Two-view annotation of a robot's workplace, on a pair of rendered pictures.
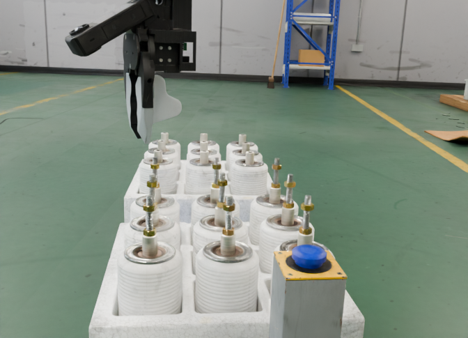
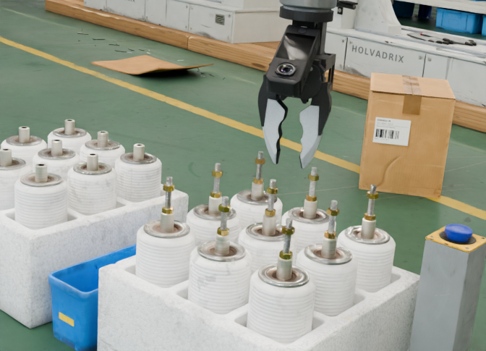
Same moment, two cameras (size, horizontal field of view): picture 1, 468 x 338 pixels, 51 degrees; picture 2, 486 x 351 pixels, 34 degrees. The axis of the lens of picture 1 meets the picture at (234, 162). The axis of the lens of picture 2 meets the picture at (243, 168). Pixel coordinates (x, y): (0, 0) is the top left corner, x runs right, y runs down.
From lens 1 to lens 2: 94 cm
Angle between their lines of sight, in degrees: 43
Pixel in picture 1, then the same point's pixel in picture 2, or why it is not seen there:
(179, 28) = (321, 52)
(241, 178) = (142, 179)
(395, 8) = not seen: outside the picture
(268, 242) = (308, 239)
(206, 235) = (276, 247)
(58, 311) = not seen: outside the picture
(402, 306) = not seen: hidden behind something
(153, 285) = (311, 302)
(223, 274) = (348, 274)
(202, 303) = (323, 308)
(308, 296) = (475, 260)
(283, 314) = (463, 279)
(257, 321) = (376, 305)
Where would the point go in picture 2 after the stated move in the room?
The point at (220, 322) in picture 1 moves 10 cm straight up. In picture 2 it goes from (358, 315) to (366, 255)
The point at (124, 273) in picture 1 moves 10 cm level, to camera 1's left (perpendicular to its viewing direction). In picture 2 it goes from (287, 300) to (235, 321)
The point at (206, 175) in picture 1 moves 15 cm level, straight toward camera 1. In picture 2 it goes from (110, 184) to (161, 207)
